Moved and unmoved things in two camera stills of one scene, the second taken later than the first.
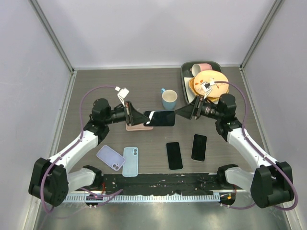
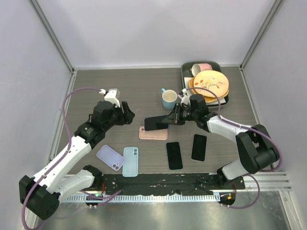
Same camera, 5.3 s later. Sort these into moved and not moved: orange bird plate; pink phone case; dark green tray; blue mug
Moved: pink phone case
Not moved: dark green tray; orange bird plate; blue mug
